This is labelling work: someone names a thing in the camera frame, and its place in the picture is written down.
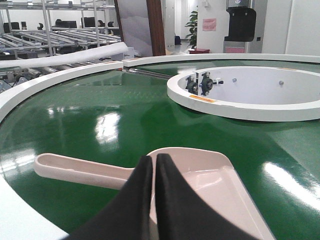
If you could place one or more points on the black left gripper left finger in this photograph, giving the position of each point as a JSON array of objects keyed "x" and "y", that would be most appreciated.
[{"x": 127, "y": 216}]

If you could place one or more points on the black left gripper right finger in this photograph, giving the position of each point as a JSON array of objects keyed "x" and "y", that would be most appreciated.
[{"x": 182, "y": 214}]

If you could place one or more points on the pink plastic dustpan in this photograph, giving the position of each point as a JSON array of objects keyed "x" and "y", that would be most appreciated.
[{"x": 210, "y": 174}]

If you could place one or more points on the green conveyor belt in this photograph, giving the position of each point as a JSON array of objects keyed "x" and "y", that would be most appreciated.
[{"x": 100, "y": 120}]

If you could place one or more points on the white outer conveyor rim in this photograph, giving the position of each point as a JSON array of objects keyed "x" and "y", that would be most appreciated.
[{"x": 62, "y": 75}]

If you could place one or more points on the black bearing block left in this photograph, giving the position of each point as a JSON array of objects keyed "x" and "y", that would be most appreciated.
[{"x": 191, "y": 86}]

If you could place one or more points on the black bearing block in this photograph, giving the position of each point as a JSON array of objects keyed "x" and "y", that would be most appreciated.
[
  {"x": 207, "y": 83},
  {"x": 191, "y": 86}
]

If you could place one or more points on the black bearing block right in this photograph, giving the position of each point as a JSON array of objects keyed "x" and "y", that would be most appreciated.
[{"x": 207, "y": 83}]

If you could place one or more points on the green potted plant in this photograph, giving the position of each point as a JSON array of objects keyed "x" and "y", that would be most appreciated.
[{"x": 192, "y": 26}]

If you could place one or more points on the brown wooden pillar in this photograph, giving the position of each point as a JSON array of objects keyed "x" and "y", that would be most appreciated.
[{"x": 156, "y": 27}]

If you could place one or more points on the black water dispenser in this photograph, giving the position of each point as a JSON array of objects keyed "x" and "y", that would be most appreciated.
[{"x": 241, "y": 27}]

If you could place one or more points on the metal roller rack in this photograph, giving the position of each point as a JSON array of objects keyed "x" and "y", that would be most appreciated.
[{"x": 44, "y": 28}]

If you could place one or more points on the pink wall notice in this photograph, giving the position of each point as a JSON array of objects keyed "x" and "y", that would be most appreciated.
[{"x": 209, "y": 24}]

